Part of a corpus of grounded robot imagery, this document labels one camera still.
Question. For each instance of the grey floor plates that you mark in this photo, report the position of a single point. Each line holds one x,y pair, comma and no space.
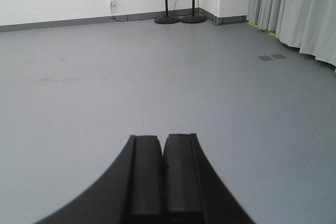
272,57

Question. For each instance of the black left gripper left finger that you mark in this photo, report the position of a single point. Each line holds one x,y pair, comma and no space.
129,191

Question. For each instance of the black right fan stand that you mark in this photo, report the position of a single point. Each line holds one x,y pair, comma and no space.
193,18

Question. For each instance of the grey-green curtain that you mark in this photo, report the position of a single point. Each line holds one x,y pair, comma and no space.
308,25

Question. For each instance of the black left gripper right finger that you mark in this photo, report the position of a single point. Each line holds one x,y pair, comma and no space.
194,191

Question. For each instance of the black left fan stand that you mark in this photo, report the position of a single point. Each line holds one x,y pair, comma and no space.
166,18

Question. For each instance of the black fan stand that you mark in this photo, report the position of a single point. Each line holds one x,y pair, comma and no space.
166,18
193,18

